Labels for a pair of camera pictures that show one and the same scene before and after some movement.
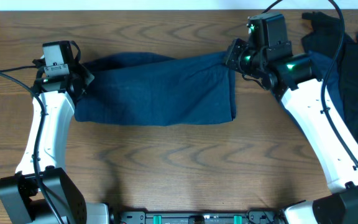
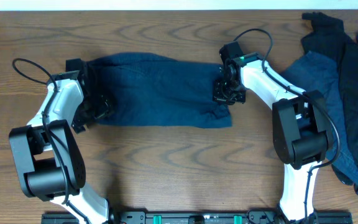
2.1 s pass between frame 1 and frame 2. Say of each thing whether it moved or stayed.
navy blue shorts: stayed
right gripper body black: moved
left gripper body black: moved
